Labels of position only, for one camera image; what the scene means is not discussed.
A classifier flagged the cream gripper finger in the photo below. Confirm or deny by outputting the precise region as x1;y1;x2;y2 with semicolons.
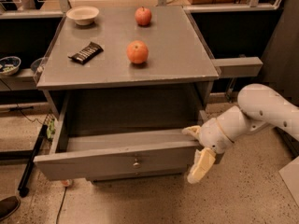
187;147;216;184
182;125;201;139

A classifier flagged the black power cable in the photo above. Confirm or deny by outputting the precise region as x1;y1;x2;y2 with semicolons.
55;186;68;224

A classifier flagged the grey drawer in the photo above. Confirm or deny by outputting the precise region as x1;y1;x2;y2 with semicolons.
85;168;188;183
33;91;204;182

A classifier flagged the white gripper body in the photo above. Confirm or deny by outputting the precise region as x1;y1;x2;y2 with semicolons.
199;118;233;154

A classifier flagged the red apple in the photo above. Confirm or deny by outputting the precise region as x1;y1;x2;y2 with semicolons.
135;7;151;26

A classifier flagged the blue patterned bowl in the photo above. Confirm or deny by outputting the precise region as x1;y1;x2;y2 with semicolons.
0;56;21;76

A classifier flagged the green chip bag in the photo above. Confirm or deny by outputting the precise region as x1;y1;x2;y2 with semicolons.
46;118;56;140

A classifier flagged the clear plastic bottle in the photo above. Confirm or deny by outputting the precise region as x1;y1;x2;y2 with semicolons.
61;179;73;187

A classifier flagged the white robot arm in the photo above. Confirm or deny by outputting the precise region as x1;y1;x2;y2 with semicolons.
182;84;299;184

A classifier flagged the grey side shelf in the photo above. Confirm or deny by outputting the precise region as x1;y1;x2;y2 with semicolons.
211;57;263;78
0;68;36;91

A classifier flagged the grey side shelf right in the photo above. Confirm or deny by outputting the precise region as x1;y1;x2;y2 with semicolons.
211;57;263;78

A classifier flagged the dark shoe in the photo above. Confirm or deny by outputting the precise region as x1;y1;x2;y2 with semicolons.
0;196;21;221

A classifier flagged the orange fruit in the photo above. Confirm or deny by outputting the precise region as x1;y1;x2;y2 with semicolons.
126;40;149;64

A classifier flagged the black metal stand leg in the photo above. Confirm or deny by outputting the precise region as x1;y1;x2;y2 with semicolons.
18;125;48;198

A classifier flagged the clear plastic container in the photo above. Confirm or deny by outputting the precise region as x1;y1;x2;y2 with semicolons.
30;57;48;75

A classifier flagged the white paper bowl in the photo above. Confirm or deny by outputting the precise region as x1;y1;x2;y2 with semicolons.
66;6;99;26

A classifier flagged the black candy bar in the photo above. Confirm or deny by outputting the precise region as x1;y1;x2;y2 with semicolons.
69;42;104;64

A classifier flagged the grey bottom drawer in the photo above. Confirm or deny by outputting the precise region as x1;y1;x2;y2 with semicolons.
85;168;188;183

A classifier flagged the grey top drawer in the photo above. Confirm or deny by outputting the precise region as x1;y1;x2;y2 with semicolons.
33;91;204;182

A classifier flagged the grey side shelf left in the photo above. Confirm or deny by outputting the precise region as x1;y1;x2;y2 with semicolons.
0;68;36;91

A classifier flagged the grey drawer cabinet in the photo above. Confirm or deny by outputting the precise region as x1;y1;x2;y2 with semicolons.
36;5;220;183

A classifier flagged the white floor panel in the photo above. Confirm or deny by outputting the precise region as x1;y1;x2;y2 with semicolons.
279;157;299;206

